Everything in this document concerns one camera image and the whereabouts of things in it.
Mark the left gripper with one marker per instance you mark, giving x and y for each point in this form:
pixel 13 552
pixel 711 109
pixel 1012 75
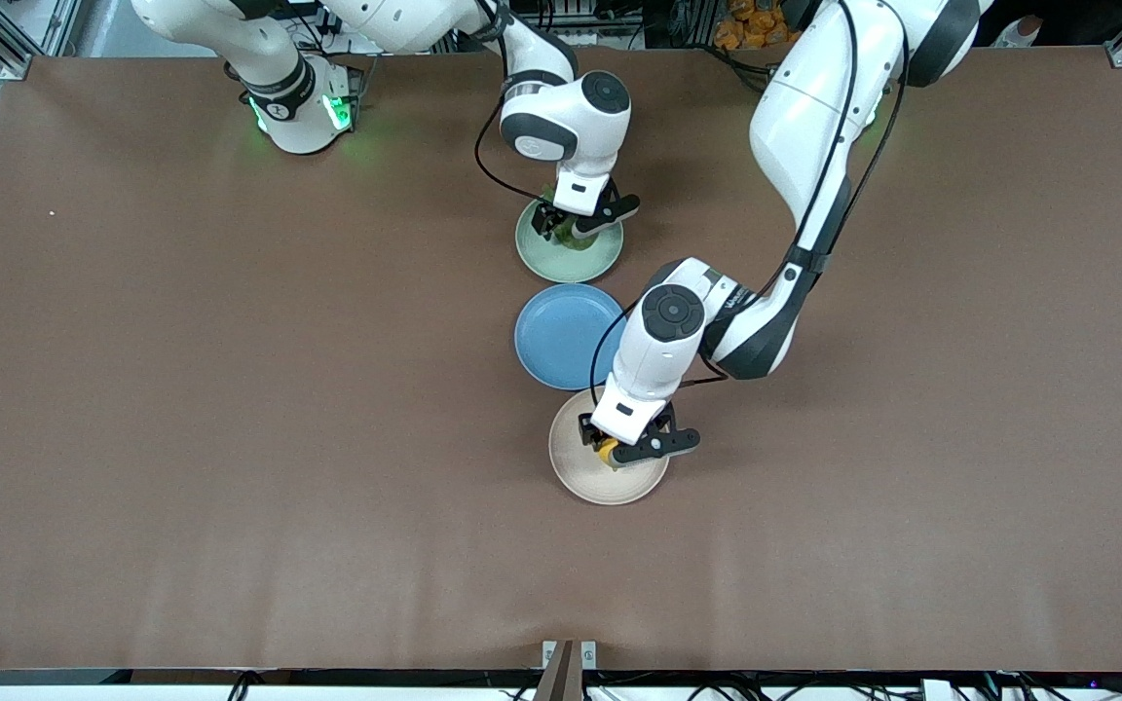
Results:
pixel 587 427

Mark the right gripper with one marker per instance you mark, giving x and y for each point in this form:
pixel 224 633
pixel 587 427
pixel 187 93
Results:
pixel 547 218

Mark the yellow lemon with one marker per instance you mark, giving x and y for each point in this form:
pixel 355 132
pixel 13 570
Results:
pixel 608 451

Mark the green lettuce leaf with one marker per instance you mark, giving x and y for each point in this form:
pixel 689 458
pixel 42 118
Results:
pixel 580 237

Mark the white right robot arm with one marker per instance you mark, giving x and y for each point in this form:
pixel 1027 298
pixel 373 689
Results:
pixel 571 127

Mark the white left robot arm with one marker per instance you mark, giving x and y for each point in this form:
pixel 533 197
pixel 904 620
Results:
pixel 804 117

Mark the pale green round plate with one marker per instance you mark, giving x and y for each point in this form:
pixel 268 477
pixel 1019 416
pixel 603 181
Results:
pixel 571 265

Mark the beige round plate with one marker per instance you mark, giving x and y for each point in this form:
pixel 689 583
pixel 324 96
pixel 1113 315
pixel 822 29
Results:
pixel 610 487

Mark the blue round plate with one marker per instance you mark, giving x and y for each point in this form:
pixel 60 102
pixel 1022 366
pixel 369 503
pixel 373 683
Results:
pixel 551 341

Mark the pile of orange objects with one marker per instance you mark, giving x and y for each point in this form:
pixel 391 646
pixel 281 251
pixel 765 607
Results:
pixel 751 24

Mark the small white box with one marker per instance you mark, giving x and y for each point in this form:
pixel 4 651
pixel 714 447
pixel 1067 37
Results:
pixel 938 690

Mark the silver metal bracket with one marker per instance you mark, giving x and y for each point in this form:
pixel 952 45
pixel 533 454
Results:
pixel 588 654

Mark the dark brown post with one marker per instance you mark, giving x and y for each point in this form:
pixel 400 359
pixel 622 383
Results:
pixel 561 677

